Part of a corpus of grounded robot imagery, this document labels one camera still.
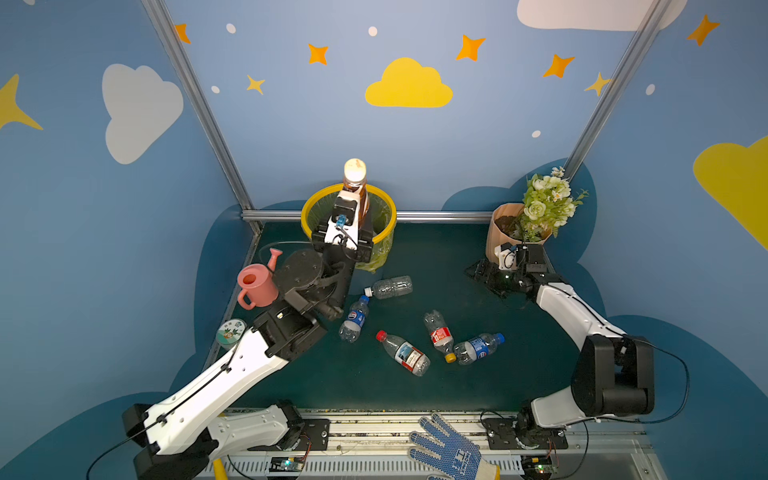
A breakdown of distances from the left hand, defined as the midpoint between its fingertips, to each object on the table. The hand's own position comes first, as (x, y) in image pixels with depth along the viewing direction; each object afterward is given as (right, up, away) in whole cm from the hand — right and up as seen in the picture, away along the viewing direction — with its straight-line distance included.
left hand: (352, 204), depth 53 cm
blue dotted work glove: (+24, -59, +18) cm, 66 cm away
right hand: (+34, -15, +36) cm, 51 cm away
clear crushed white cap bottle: (+8, -20, +45) cm, 50 cm away
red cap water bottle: (+11, -37, +29) cm, 48 cm away
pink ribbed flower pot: (+49, +3, +54) cm, 73 cm away
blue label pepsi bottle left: (-5, -32, +37) cm, 49 cm away
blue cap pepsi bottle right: (+31, -37, +31) cm, 57 cm away
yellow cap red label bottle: (+22, -33, +33) cm, 51 cm away
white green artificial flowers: (+56, +6, +37) cm, 68 cm away
